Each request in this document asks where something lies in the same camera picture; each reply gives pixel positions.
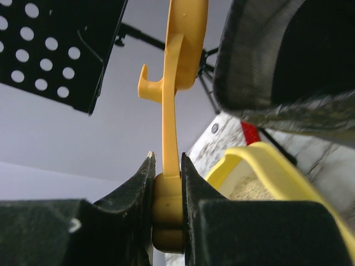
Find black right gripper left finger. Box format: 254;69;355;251
1;152;155;265

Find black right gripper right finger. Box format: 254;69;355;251
181;155;352;265

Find yellow and grey litter box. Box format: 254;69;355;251
205;142;354;259

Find orange litter scoop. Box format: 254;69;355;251
138;0;209;253

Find cat litter granules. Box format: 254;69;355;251
229;173;275;201

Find grey mesh waste bin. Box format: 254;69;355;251
213;0;354;141

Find black music stand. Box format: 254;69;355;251
0;0;299;167

